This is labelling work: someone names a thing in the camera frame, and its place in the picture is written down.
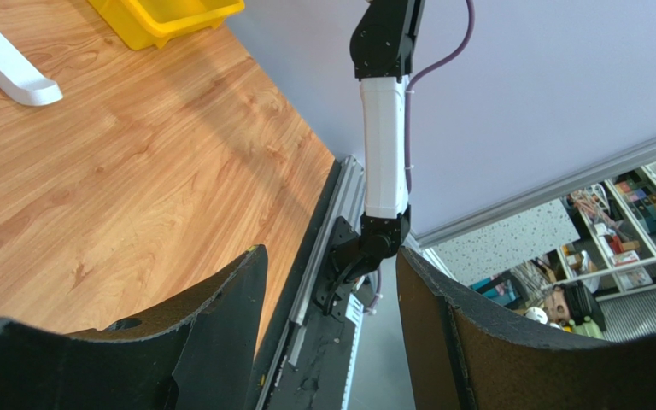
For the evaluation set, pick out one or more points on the metal rack pole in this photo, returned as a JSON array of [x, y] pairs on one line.
[[23, 82]]

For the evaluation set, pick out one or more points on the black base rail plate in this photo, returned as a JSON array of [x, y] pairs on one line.
[[306, 359]]

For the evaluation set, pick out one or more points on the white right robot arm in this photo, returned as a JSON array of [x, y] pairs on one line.
[[381, 48]]

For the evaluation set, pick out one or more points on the yellow plastic bin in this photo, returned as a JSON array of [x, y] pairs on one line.
[[141, 24]]

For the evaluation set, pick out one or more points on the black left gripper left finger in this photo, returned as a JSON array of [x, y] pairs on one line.
[[195, 350]]

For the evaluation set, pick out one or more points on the background storage shelves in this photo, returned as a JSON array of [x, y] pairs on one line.
[[603, 281]]

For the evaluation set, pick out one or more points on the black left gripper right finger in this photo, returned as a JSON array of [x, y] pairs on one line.
[[466, 352]]

